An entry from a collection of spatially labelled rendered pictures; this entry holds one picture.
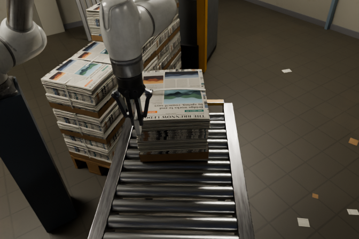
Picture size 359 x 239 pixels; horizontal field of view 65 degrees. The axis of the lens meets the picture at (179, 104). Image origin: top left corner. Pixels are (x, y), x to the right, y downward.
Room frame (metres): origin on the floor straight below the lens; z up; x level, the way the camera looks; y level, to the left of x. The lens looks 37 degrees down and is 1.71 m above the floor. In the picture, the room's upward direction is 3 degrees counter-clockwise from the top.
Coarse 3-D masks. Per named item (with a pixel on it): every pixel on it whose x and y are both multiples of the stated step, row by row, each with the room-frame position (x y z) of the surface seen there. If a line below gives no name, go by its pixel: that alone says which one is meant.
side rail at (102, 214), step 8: (128, 120) 1.10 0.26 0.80; (128, 128) 1.04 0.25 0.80; (120, 136) 0.98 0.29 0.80; (128, 136) 0.98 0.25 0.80; (120, 144) 0.93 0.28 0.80; (128, 144) 0.93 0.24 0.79; (120, 152) 0.88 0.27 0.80; (112, 160) 0.84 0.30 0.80; (120, 160) 0.83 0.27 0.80; (112, 168) 0.79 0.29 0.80; (120, 168) 0.79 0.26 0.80; (112, 176) 0.75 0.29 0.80; (112, 184) 0.71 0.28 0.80; (120, 184) 0.74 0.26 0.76; (104, 192) 0.67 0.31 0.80; (112, 192) 0.67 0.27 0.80; (104, 200) 0.64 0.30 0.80; (112, 200) 0.64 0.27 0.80; (104, 208) 0.61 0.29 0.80; (96, 216) 0.57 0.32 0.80; (104, 216) 0.57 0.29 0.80; (96, 224) 0.54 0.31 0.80; (104, 224) 0.54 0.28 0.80; (96, 232) 0.51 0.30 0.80; (104, 232) 0.52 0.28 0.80
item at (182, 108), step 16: (176, 96) 0.96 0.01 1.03; (192, 96) 0.95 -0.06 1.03; (160, 112) 0.85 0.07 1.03; (176, 112) 0.85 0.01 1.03; (192, 112) 0.85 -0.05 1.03; (208, 112) 0.84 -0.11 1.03; (144, 128) 0.81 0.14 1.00; (160, 128) 0.81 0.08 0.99; (176, 128) 0.81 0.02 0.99; (192, 128) 0.81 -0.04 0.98; (208, 128) 0.81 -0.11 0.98; (144, 144) 0.82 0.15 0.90; (160, 144) 0.82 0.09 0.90; (176, 144) 0.82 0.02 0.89; (192, 144) 0.82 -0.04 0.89
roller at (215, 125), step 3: (210, 123) 1.04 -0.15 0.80; (213, 123) 1.04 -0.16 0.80; (216, 123) 1.04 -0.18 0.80; (219, 123) 1.04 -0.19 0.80; (222, 123) 1.04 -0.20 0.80; (210, 126) 1.03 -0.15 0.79; (213, 126) 1.03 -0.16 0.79; (216, 126) 1.03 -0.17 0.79; (219, 126) 1.03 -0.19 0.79; (222, 126) 1.03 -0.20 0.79; (210, 129) 1.03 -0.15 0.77; (213, 129) 1.03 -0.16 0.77; (216, 129) 1.02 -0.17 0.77; (219, 129) 1.02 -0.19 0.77; (222, 129) 1.02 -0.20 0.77
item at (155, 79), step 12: (144, 72) 1.17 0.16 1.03; (156, 72) 1.16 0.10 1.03; (168, 72) 1.15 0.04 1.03; (180, 72) 1.15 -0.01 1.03; (192, 72) 1.15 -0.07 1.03; (144, 84) 1.06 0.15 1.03; (156, 84) 1.06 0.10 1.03; (168, 84) 1.05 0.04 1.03; (180, 84) 1.05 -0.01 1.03; (192, 84) 1.04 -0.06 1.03
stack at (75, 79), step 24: (96, 48) 1.90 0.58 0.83; (144, 48) 2.02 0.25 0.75; (168, 48) 2.42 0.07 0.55; (72, 72) 1.57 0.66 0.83; (96, 72) 1.55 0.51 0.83; (48, 96) 1.50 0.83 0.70; (72, 96) 1.43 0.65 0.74; (96, 96) 1.40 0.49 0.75; (72, 120) 1.46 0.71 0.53; (96, 120) 1.38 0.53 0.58; (120, 120) 1.56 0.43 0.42; (72, 144) 1.50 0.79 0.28; (96, 144) 1.41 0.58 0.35; (96, 168) 1.43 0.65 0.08
